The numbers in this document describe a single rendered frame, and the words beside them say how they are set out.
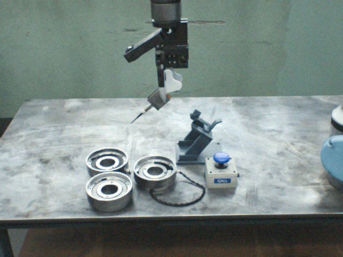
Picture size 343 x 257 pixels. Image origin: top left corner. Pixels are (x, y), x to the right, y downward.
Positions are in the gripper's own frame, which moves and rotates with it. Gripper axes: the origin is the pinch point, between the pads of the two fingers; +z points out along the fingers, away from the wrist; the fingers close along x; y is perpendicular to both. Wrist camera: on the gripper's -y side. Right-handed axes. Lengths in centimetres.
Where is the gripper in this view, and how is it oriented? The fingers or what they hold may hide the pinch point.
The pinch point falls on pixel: (162, 95)
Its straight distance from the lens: 112.0
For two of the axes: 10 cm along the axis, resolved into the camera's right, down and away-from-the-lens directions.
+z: 0.4, 8.9, 4.5
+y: 10.0, -0.1, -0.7
